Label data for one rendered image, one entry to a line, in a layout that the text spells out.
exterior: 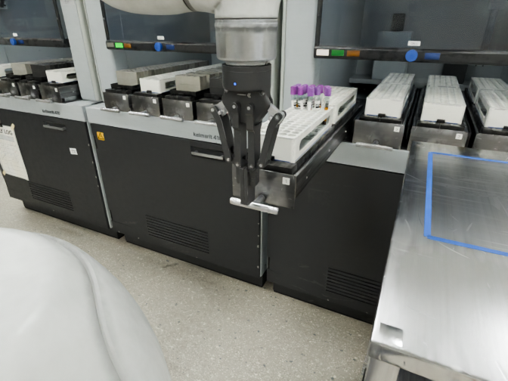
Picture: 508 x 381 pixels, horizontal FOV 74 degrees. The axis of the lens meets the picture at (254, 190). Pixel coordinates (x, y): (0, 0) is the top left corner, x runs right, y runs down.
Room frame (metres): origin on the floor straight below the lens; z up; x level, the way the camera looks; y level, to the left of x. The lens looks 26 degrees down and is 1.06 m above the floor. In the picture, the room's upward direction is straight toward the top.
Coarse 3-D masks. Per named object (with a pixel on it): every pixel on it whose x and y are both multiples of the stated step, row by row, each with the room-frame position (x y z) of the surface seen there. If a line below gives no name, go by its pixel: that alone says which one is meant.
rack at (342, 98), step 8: (336, 88) 1.14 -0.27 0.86; (344, 88) 1.15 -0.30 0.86; (352, 88) 1.15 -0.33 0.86; (336, 96) 1.03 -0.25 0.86; (344, 96) 1.02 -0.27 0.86; (352, 96) 1.15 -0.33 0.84; (336, 104) 0.90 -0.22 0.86; (344, 104) 1.07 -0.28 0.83; (352, 104) 1.10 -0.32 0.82; (336, 112) 0.90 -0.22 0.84; (344, 112) 0.99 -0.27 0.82; (336, 120) 0.91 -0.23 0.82
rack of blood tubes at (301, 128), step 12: (288, 108) 0.86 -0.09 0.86; (312, 108) 0.87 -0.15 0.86; (288, 120) 0.74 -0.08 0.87; (300, 120) 0.75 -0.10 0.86; (312, 120) 0.75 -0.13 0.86; (264, 132) 0.66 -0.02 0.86; (288, 132) 0.65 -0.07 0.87; (300, 132) 0.65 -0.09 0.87; (312, 132) 0.77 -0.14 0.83; (276, 144) 0.62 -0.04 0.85; (288, 144) 0.61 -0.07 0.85; (300, 144) 0.74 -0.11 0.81; (276, 156) 0.62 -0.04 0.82; (288, 156) 0.61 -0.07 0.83; (300, 156) 0.64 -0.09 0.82
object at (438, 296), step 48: (432, 144) 0.71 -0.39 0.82; (432, 192) 0.47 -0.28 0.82; (480, 192) 0.47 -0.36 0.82; (432, 240) 0.34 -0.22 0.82; (480, 240) 0.34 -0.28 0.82; (384, 288) 0.26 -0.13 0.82; (432, 288) 0.26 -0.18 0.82; (480, 288) 0.26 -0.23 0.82; (384, 336) 0.20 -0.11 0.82; (432, 336) 0.20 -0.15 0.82; (480, 336) 0.20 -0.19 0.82
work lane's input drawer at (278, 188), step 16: (352, 112) 1.08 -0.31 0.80; (336, 128) 0.89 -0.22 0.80; (320, 144) 0.75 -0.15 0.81; (336, 144) 0.86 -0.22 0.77; (272, 160) 0.62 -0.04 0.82; (304, 160) 0.64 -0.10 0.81; (320, 160) 0.72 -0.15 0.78; (272, 176) 0.59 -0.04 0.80; (288, 176) 0.57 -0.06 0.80; (304, 176) 0.61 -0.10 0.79; (256, 192) 0.60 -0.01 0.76; (272, 192) 0.59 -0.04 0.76; (288, 192) 0.57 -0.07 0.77; (256, 208) 0.55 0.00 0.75; (272, 208) 0.54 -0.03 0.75
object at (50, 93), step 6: (42, 84) 1.58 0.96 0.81; (48, 84) 1.57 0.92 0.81; (54, 84) 1.55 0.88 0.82; (60, 84) 1.56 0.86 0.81; (66, 84) 1.58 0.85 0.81; (72, 84) 1.61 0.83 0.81; (78, 84) 1.62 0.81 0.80; (42, 90) 1.58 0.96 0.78; (48, 90) 1.56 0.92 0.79; (54, 90) 1.54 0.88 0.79; (60, 90) 1.54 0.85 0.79; (66, 90) 1.56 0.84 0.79; (72, 90) 1.59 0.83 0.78; (78, 90) 1.62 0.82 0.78; (42, 96) 1.59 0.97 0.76; (48, 96) 1.57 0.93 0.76; (54, 96) 1.55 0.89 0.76; (60, 96) 1.53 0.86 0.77; (66, 96) 1.56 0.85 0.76; (42, 102) 1.53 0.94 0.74; (48, 102) 1.50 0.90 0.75; (60, 102) 1.53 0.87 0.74
